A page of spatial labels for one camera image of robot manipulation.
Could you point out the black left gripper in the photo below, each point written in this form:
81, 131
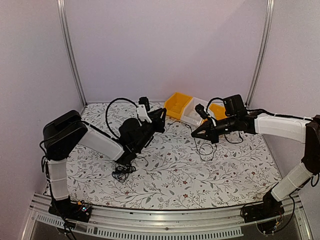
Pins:
157, 115

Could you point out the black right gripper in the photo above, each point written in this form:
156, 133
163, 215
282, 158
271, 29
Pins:
207, 125

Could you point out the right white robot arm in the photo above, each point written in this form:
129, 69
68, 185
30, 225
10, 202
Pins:
301, 130

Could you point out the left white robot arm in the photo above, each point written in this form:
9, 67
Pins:
63, 134

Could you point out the left yellow plastic bin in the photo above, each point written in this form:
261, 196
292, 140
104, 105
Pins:
176, 104

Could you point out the yellow plastic bin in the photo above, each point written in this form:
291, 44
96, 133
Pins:
176, 104
216, 111

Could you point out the right yellow plastic bin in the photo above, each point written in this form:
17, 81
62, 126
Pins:
216, 111

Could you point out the white translucent plastic bin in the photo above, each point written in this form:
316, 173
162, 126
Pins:
189, 114

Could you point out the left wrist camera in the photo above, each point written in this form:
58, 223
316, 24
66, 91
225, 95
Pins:
142, 110

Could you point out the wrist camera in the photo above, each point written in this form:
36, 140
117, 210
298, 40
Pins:
200, 109
142, 110

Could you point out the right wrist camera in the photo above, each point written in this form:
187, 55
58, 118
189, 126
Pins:
200, 109

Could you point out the right aluminium frame post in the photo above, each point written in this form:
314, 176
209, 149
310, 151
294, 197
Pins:
270, 5

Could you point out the aluminium frame post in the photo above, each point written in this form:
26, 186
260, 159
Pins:
61, 7
270, 5

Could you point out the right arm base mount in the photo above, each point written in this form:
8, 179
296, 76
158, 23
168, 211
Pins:
269, 208

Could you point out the aluminium front rail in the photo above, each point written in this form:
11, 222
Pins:
110, 223

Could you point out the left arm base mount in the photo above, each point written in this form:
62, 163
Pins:
78, 211

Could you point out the left aluminium frame post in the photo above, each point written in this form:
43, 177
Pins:
61, 7

